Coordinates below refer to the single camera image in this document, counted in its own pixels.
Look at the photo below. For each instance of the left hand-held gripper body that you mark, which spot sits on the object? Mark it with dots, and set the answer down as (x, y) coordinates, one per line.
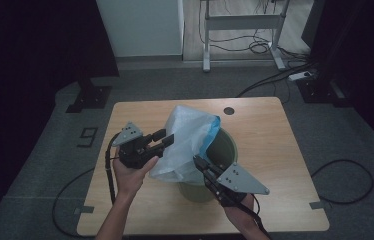
(135, 153)

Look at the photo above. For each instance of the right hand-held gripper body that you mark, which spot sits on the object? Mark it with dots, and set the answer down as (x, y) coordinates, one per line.
(238, 180)

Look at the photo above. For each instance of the white trash bag blue band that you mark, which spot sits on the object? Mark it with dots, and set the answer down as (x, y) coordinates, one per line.
(185, 133)

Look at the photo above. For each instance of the green plastic trash bin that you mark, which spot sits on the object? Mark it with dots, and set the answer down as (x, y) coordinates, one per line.
(221, 150)

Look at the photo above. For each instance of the person's left hand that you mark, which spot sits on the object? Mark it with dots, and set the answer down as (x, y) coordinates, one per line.
(130, 180)

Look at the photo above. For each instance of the person's right hand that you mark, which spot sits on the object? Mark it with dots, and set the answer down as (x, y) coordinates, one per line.
(241, 215)

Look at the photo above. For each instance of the round black table grommet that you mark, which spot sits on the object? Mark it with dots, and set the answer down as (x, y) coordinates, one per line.
(229, 111)

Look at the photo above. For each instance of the black stand base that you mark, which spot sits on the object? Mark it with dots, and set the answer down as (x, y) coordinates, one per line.
(318, 91)
(90, 96)

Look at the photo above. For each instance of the grey tape piece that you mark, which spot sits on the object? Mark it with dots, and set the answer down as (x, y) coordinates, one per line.
(84, 209)
(317, 205)

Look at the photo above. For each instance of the white cabinet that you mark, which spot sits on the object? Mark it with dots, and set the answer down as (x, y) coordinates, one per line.
(141, 26)

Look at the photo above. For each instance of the white power strip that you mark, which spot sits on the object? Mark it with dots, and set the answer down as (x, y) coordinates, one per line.
(300, 76)

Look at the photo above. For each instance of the dark curtain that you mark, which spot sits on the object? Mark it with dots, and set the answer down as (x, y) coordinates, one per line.
(25, 50)
(368, 50)

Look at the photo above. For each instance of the white metal desk frame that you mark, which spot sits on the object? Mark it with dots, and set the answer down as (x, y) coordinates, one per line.
(241, 22)

